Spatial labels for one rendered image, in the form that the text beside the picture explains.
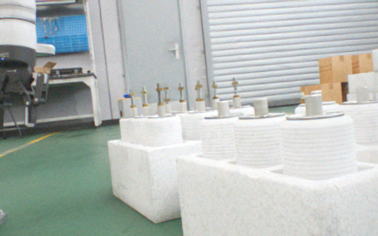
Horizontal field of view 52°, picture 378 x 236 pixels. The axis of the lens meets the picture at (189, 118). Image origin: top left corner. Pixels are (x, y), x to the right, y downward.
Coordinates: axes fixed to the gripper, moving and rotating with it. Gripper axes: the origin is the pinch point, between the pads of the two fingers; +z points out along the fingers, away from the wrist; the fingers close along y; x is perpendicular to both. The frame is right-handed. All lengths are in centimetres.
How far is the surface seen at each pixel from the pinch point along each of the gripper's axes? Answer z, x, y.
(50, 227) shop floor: 26.4, 23.2, -5.5
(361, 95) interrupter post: -5, 10, 66
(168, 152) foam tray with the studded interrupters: 6.9, 24.1, 25.1
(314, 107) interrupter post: -1, -14, 55
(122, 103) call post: -9, 61, -2
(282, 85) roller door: -84, 578, 67
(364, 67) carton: -79, 402, 154
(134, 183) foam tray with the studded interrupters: 15.8, 32.5, 13.4
